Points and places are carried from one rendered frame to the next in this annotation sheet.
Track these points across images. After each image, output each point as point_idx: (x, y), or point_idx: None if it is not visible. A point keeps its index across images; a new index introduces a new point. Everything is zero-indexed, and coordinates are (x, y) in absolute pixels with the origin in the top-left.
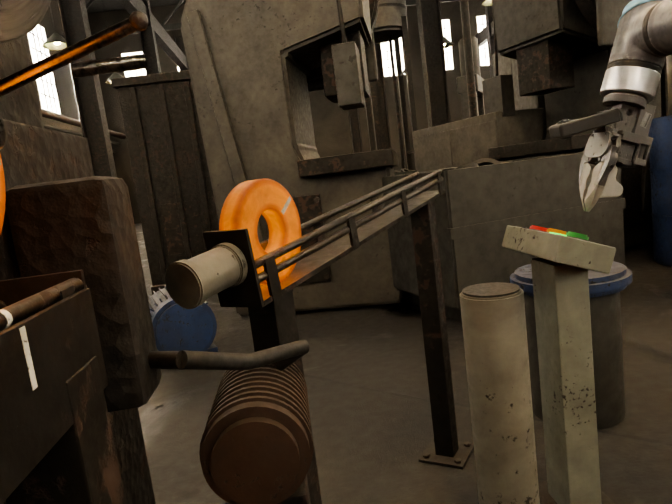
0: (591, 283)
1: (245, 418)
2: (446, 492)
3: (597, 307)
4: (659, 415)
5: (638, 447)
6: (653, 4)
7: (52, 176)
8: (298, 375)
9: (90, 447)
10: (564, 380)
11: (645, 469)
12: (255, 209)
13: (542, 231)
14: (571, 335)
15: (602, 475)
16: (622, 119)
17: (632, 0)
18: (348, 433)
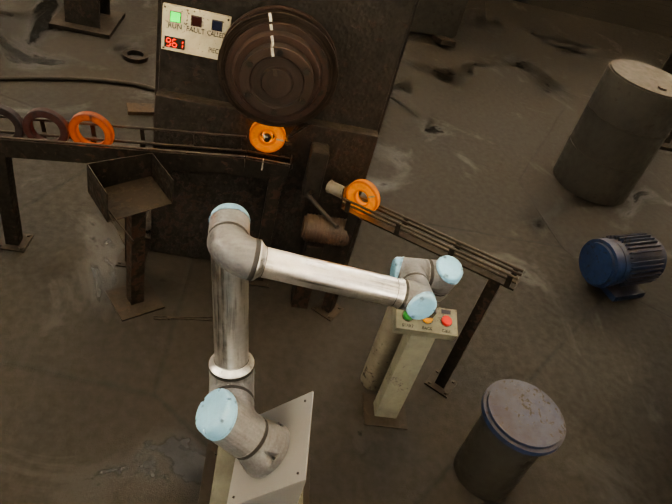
0: (487, 405)
1: (307, 217)
2: None
3: (485, 422)
4: None
5: (430, 472)
6: (436, 261)
7: (343, 142)
8: (339, 234)
9: (271, 185)
10: (392, 359)
11: (407, 460)
12: (357, 188)
13: None
14: (399, 348)
15: (406, 438)
16: None
17: (448, 255)
18: (471, 348)
